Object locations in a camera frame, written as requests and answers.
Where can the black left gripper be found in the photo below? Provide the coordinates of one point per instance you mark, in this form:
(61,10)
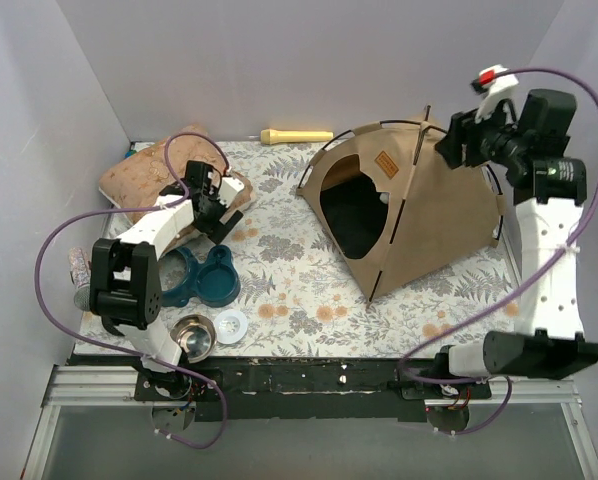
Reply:
(212,212)

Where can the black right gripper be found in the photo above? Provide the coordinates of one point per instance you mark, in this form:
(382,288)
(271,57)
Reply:
(461,138)

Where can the peach patterned pillow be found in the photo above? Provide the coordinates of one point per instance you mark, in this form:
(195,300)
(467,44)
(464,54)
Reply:
(137,180)

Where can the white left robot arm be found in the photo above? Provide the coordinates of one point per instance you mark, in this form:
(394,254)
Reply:
(125,286)

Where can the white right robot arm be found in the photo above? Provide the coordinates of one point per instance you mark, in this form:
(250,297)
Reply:
(549,193)

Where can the teal double pet feeder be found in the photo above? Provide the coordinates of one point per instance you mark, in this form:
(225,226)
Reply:
(214,282)

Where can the clear plastic lid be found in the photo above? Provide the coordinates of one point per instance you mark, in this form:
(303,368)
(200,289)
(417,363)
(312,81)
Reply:
(231,326)

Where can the stainless steel bowl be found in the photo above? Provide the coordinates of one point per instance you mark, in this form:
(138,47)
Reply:
(196,336)

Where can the floral table mat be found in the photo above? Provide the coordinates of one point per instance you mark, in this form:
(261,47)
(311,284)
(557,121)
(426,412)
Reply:
(301,299)

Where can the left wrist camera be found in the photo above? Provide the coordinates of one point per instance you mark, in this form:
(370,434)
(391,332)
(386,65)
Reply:
(230,187)

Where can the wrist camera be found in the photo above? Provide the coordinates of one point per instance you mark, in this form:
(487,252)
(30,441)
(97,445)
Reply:
(230,187)
(494,84)

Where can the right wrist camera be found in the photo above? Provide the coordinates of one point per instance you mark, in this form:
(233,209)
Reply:
(494,84)

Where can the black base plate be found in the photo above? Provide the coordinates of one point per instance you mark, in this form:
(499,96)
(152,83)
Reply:
(322,388)

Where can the aluminium frame rail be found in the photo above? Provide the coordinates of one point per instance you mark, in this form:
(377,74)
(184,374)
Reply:
(304,419)

